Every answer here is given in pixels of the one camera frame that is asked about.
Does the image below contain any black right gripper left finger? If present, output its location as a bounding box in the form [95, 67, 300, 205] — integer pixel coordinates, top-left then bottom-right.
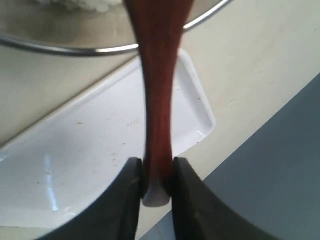
[43, 157, 143, 240]

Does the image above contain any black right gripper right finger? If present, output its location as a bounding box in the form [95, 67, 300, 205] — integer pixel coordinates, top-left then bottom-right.
[171, 157, 275, 240]

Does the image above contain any dark red wooden spoon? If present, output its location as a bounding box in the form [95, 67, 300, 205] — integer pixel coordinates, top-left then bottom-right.
[123, 0, 194, 199]

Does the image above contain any steel bowl of rice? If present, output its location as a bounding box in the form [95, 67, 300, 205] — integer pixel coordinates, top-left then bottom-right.
[0, 0, 228, 57]

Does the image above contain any white rectangular tray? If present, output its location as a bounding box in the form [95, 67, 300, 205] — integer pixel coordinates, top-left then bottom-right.
[0, 48, 217, 230]

